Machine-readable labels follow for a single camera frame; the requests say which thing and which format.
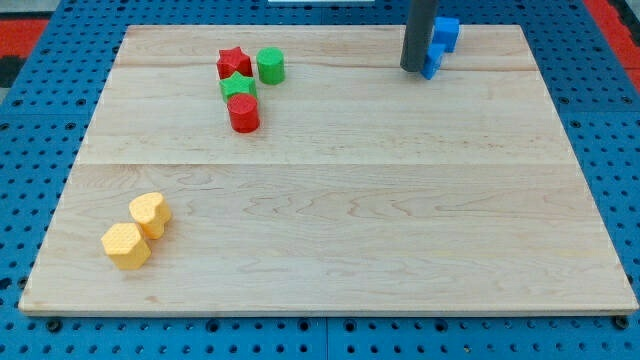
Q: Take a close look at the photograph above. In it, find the blue crescent block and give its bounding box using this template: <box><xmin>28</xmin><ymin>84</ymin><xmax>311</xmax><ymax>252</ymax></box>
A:
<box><xmin>421</xmin><ymin>43</ymin><xmax>446</xmax><ymax>80</ymax></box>

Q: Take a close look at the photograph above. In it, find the yellow hexagon block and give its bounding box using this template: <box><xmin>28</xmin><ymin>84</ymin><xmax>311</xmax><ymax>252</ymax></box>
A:
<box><xmin>101</xmin><ymin>223</ymin><xmax>151</xmax><ymax>270</ymax></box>

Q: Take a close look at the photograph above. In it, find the red cylinder block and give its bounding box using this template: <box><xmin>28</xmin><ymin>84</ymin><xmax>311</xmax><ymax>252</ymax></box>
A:
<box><xmin>227</xmin><ymin>93</ymin><xmax>260</xmax><ymax>133</ymax></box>

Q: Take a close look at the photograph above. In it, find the green star block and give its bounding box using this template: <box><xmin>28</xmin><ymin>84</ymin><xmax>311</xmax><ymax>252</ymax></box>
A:
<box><xmin>219</xmin><ymin>72</ymin><xmax>258</xmax><ymax>103</ymax></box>

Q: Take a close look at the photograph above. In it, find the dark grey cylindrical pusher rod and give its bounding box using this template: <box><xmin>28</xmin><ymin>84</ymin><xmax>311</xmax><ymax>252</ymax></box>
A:
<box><xmin>400</xmin><ymin>0</ymin><xmax>439</xmax><ymax>72</ymax></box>

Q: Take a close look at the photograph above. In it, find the light wooden board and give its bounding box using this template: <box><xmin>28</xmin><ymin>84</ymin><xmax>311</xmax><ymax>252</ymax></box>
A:
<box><xmin>19</xmin><ymin>25</ymin><xmax>638</xmax><ymax>317</ymax></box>

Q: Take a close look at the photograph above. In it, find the green cylinder block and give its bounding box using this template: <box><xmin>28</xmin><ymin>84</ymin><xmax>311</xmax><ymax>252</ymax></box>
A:
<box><xmin>256</xmin><ymin>47</ymin><xmax>285</xmax><ymax>85</ymax></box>

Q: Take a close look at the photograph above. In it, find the yellow heart block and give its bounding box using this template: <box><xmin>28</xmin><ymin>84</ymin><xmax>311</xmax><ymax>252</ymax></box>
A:
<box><xmin>129</xmin><ymin>192</ymin><xmax>172</xmax><ymax>239</ymax></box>

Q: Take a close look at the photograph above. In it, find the red star block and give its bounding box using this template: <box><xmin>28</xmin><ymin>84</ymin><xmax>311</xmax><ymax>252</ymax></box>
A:
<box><xmin>216</xmin><ymin>46</ymin><xmax>253</xmax><ymax>80</ymax></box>

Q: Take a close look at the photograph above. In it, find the blue cube block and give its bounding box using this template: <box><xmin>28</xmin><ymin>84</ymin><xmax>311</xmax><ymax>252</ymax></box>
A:
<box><xmin>432</xmin><ymin>16</ymin><xmax>460</xmax><ymax>53</ymax></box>

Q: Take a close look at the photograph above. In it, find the blue perforated base panel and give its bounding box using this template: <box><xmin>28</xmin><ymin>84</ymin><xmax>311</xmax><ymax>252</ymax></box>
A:
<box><xmin>1</xmin><ymin>0</ymin><xmax>639</xmax><ymax>359</ymax></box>

